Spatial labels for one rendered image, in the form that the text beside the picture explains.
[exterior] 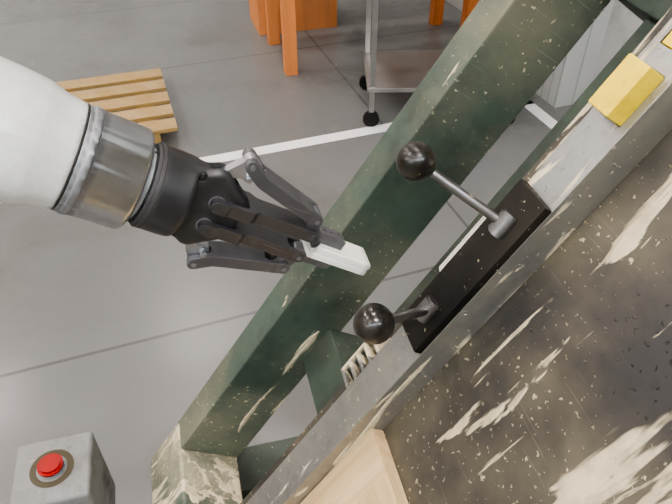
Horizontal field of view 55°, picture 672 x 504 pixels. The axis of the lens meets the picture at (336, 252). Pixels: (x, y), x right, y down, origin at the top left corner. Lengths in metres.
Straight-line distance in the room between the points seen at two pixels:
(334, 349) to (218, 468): 0.34
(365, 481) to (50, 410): 1.84
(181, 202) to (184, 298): 2.18
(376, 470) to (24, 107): 0.50
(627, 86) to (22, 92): 0.47
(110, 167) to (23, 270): 2.57
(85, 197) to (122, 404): 1.92
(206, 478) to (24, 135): 0.77
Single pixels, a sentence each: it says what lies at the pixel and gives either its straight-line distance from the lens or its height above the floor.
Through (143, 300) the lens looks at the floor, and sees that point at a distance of 2.75.
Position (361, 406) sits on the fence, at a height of 1.26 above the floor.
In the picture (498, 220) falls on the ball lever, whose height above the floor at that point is 1.49.
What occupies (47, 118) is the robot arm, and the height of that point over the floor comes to 1.64.
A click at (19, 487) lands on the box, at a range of 1.17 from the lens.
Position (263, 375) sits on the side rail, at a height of 1.06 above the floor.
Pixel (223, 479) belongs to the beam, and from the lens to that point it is 1.16.
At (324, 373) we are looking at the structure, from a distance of 0.96.
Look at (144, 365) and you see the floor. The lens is 2.50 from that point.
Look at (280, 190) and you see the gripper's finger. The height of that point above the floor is 1.53.
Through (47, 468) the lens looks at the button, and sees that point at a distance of 1.16.
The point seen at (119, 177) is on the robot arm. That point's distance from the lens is 0.52.
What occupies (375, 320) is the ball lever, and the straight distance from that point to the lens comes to 0.57.
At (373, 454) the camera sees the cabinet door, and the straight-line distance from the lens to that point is 0.75.
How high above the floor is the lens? 1.86
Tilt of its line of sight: 41 degrees down
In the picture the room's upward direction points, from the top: straight up
